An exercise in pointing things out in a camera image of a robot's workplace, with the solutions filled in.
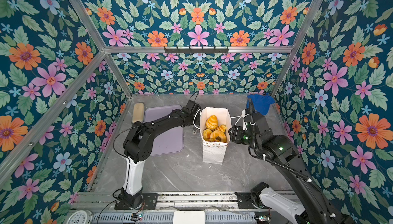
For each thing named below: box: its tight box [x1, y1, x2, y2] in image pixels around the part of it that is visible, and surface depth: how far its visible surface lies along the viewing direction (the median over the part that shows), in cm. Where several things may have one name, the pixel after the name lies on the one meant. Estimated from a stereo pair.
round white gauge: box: [66, 209, 93, 224], surface depth 68 cm
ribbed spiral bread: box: [216, 123, 227, 133], surface depth 88 cm
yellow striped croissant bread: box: [205, 114, 218, 130], surface depth 85 cm
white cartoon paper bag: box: [199, 106, 233, 165], surface depth 78 cm
